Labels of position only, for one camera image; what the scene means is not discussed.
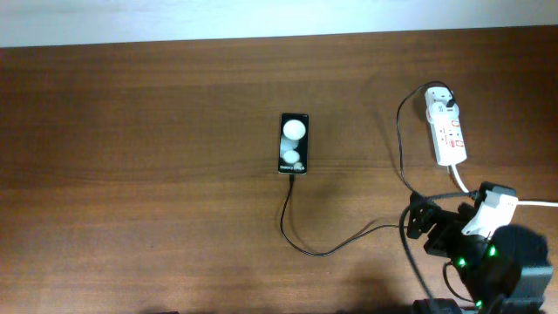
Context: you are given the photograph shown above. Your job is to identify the black USB charging cable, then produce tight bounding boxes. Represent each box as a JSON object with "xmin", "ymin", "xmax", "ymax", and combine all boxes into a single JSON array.
[{"xmin": 279, "ymin": 79, "xmax": 457, "ymax": 257}]

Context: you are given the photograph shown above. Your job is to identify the black Samsung Galaxy smartphone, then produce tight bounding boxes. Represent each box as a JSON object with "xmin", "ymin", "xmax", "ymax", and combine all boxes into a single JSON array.
[{"xmin": 277, "ymin": 113, "xmax": 310, "ymax": 174}]

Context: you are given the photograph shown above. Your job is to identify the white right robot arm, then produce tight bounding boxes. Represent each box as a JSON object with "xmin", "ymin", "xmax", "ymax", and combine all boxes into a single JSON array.
[{"xmin": 399, "ymin": 186, "xmax": 554, "ymax": 313}]

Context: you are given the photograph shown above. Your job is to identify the black USB charger plug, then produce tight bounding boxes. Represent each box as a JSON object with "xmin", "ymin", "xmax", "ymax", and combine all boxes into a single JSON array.
[{"xmin": 446, "ymin": 99, "xmax": 456, "ymax": 108}]

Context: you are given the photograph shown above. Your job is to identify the white power strip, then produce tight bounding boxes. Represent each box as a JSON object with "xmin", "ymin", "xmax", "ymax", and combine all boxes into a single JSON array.
[{"xmin": 425, "ymin": 86, "xmax": 467, "ymax": 167}]

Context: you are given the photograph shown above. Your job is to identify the white power strip cord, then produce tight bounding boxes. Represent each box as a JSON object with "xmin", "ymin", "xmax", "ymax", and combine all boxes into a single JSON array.
[{"xmin": 448, "ymin": 163, "xmax": 558, "ymax": 208}]

